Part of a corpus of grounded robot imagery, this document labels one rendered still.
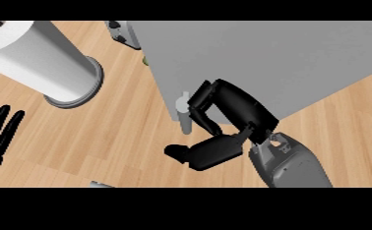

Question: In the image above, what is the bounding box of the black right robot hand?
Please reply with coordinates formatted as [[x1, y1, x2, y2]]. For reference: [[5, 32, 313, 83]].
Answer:
[[163, 78, 282, 173]]

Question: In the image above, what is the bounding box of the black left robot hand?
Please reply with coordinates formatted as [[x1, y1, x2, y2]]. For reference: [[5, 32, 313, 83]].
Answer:
[[0, 103, 27, 167]]

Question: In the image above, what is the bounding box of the large flat grey cabinet door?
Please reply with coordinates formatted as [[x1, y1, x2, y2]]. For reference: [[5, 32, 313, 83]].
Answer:
[[127, 21, 372, 124]]

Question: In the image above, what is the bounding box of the grey round towel holder base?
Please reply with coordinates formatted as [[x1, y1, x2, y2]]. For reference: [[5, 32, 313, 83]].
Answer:
[[43, 55, 107, 110]]

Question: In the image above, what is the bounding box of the small grey object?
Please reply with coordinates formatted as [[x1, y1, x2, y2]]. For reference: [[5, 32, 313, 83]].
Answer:
[[89, 180, 117, 189]]

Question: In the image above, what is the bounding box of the grey appliance with black marks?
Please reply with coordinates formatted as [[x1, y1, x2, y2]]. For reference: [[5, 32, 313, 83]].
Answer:
[[105, 21, 142, 51]]

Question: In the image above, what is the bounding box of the pale grey door handle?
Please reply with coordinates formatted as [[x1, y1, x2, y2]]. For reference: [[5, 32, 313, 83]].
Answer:
[[174, 90, 195, 136]]

